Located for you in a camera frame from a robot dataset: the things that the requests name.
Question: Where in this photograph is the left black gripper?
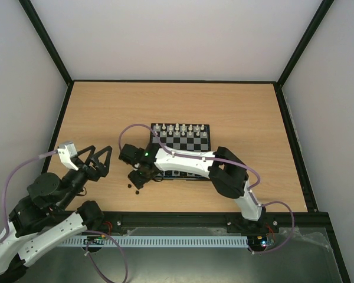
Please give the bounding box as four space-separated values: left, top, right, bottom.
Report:
58 145 115 210

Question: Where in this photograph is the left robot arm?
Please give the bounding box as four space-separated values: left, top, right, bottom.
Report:
0 141 113 282

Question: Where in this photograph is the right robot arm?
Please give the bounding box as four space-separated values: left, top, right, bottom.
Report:
119 143 266 231

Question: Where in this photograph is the left controller board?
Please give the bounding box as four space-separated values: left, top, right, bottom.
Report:
83 235 109 246

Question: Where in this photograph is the controller board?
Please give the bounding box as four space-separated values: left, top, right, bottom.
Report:
249 234 275 247
83 235 109 246

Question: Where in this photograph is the right controller board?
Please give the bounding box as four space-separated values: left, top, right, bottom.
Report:
249 234 275 247

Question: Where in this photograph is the black and grey chessboard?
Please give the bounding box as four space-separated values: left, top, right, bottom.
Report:
150 123 211 181

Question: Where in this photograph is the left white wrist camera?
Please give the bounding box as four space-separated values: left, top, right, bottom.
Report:
57 141 78 171

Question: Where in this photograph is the grey slotted cable duct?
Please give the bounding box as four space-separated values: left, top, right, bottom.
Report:
59 235 248 248

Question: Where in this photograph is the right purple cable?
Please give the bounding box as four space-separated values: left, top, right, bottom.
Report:
118 123 296 255

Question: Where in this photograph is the black frame post left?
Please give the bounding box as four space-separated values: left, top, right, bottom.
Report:
19 0 73 86

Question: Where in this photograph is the black frame post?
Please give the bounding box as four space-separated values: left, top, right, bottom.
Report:
277 0 334 87
19 0 73 86

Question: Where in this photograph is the black frame post right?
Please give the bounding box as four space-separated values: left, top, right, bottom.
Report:
277 0 334 87

